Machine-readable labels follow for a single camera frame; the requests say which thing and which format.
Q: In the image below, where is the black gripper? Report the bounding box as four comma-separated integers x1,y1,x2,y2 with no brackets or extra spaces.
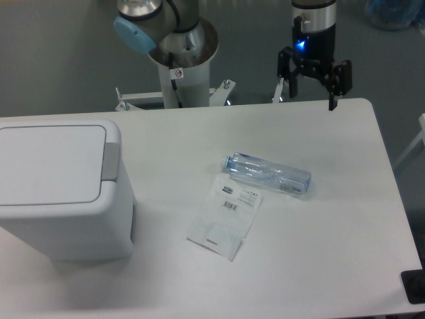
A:
277,23,352,111

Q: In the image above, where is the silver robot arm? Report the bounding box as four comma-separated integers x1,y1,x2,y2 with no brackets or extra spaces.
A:
114,1,353,110

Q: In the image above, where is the white trash can lid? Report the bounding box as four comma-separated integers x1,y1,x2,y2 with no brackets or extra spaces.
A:
1,126,106,206

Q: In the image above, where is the white plastic trash can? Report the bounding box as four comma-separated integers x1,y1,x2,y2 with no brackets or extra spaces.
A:
1,120,135,261

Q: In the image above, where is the blue bag in background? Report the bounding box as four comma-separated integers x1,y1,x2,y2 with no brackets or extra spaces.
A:
365,1,424,31

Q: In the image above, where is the clear blue plastic bottle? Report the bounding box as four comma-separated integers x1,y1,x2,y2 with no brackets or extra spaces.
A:
220,152,311,197

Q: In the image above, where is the white plastic packaging bag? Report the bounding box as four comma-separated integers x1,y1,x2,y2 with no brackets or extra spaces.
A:
187,173,262,261

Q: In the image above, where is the grey lid push button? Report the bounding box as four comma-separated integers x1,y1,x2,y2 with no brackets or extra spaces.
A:
101,142,120,181

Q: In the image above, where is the black table clamp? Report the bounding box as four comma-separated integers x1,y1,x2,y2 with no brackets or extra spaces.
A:
401,269,424,304

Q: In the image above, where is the white furniture frame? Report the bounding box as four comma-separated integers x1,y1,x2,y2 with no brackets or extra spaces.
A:
392,114,424,175

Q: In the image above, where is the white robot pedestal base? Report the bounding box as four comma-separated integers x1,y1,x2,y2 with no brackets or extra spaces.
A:
114,17,236,108

